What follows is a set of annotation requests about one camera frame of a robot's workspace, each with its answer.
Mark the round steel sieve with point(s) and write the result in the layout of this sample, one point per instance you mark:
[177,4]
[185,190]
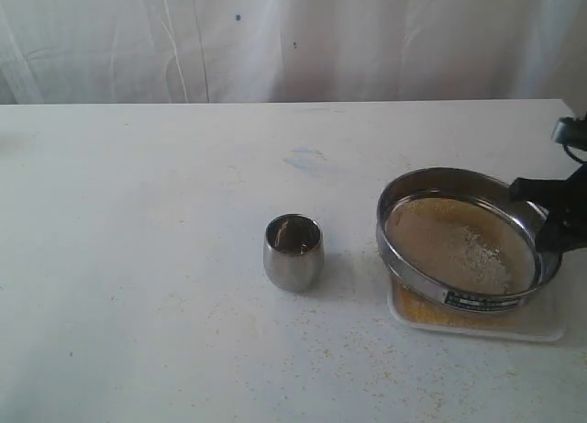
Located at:
[416,213]

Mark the white backdrop curtain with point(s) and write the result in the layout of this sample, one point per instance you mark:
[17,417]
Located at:
[218,51]

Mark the yellow grain pile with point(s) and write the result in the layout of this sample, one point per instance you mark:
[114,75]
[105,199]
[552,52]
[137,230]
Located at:
[417,309]

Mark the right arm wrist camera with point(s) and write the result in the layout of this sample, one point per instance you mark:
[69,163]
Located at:
[570,133]

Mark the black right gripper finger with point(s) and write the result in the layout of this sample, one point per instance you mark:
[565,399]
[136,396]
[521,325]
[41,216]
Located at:
[559,195]
[563,231]

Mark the stainless steel cup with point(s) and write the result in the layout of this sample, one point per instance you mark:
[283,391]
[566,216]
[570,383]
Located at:
[293,252]

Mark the white plastic tray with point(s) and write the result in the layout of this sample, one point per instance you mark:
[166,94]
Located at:
[538,321]

